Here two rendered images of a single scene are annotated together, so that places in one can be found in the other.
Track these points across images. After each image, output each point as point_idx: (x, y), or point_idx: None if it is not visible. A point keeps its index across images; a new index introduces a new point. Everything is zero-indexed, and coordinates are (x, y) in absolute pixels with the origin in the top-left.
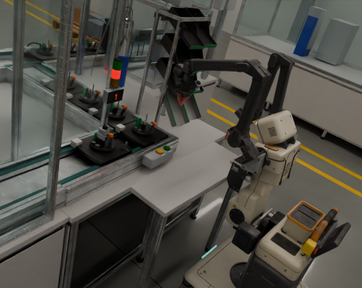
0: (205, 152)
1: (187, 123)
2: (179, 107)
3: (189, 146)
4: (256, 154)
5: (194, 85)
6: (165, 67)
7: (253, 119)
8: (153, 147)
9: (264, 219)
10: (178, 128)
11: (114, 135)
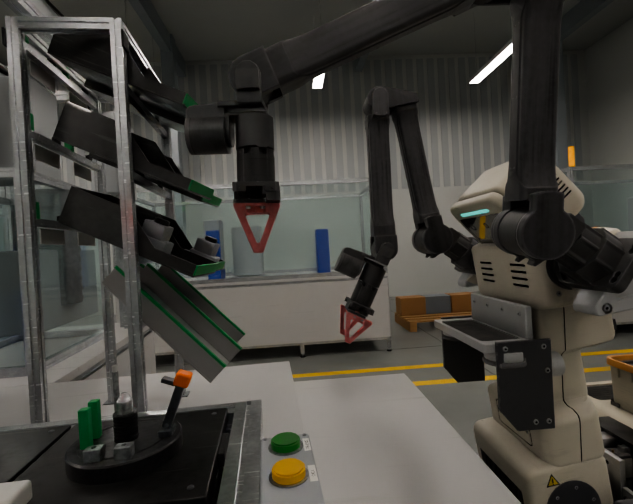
0: (319, 408)
1: (195, 385)
2: (189, 326)
3: (271, 418)
4: (619, 239)
5: (205, 248)
6: (106, 204)
7: (392, 255)
8: (237, 476)
9: (621, 456)
10: (190, 404)
11: None
